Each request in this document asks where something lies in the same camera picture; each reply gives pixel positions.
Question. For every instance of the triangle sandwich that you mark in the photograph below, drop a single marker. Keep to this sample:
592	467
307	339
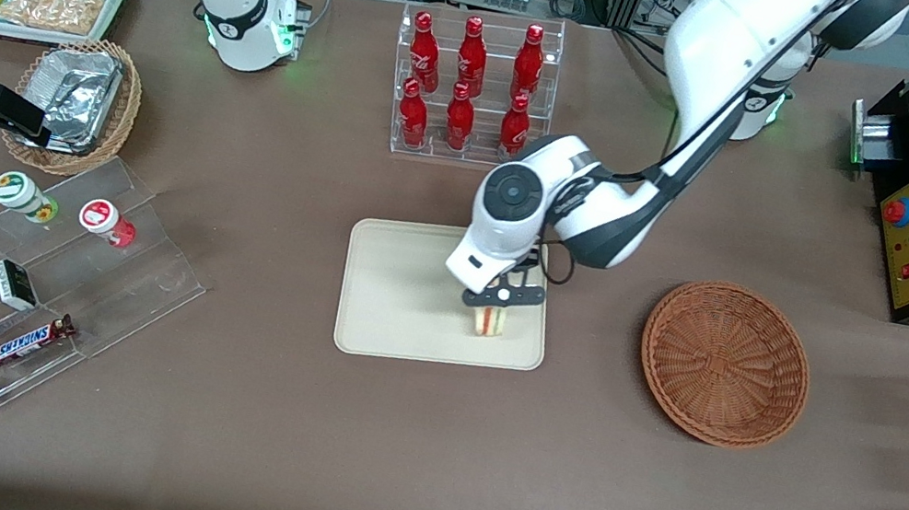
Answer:
491	321

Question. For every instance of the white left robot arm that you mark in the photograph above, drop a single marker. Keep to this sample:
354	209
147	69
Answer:
737	34

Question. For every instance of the beige plastic tray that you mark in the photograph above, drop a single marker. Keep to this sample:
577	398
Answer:
399	301

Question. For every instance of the light wicker basket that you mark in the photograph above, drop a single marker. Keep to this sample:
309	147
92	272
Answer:
126	113

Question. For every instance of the brown wicker basket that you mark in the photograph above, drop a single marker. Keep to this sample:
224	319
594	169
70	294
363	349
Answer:
725	364

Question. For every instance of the silver foil container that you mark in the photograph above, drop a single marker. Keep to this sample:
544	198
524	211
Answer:
76	95

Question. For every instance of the green lid yogurt cup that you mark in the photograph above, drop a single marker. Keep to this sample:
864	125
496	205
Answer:
17	191

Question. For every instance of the clear bag of crackers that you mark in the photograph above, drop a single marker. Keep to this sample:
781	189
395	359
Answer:
49	8

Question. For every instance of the red lid yogurt cup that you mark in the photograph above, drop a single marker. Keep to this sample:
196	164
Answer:
101	217

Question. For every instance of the clear acrylic bottle rack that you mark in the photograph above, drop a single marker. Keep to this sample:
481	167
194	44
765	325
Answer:
472	155

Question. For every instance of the small black carton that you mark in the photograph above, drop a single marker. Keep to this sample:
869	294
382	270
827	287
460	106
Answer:
15	285

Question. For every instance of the red cola bottle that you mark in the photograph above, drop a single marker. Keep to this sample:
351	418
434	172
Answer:
424	49
472	57
412	117
528	64
515	124
459	121

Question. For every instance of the clear acrylic stepped display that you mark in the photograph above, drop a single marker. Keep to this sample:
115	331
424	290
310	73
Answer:
133	273

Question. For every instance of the snickers chocolate bar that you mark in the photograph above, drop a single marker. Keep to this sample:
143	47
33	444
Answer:
28	342

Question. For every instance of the silver box with green light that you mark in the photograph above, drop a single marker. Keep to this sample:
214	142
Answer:
871	132

